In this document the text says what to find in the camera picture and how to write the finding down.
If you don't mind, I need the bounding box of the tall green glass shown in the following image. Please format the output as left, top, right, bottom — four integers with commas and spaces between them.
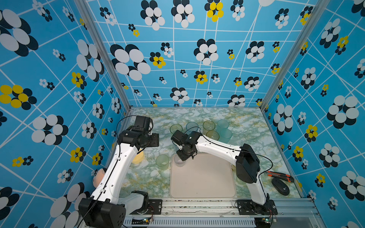
170, 124, 183, 134

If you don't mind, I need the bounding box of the tall teal back glass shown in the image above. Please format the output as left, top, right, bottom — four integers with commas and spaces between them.
217, 119, 230, 131

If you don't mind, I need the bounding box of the tall blue-grey back glass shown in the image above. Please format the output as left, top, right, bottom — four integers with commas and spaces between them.
186, 122, 200, 134

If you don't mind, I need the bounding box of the aluminium front rail frame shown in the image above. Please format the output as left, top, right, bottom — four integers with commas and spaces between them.
76, 197, 326, 228

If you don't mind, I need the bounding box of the yellow round sponge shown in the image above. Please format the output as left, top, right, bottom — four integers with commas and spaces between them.
132, 152, 144, 164

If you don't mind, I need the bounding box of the tall amber front glass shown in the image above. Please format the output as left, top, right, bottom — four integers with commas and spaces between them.
206, 130, 220, 141

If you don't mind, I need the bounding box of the beige rectangular tray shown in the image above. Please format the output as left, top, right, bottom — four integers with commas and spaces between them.
170, 154, 236, 199

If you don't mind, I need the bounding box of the tall amber glass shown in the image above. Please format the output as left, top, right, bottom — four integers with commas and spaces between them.
206, 130, 220, 141
202, 120, 216, 134

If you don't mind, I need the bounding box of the tall teal front glass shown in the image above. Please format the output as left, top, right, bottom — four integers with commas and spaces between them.
219, 128, 232, 143

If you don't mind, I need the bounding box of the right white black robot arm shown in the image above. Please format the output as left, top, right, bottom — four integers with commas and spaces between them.
171, 130, 269, 206

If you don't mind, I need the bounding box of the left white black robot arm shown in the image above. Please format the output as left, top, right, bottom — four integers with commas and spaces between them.
78, 116, 159, 228

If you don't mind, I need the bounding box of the short clear glass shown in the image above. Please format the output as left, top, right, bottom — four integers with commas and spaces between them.
174, 154, 186, 167

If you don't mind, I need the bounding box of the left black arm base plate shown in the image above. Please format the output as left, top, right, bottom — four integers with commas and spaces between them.
131, 199, 163, 215

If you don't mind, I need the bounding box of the pink plush doll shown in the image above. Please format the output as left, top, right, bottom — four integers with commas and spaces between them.
93, 168, 107, 188

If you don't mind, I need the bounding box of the tall teal glass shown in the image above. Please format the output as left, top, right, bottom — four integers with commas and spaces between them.
219, 128, 232, 143
217, 119, 230, 131

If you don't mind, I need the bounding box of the tall amber back glass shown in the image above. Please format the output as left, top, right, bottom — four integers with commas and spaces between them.
202, 120, 216, 134

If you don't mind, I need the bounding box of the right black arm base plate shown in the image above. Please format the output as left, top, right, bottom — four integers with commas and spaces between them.
235, 199, 278, 216

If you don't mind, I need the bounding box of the red black utility knife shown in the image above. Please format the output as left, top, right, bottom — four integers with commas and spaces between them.
266, 171, 294, 183

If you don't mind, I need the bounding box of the short light green glass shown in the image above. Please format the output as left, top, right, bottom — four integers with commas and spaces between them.
156, 154, 170, 171

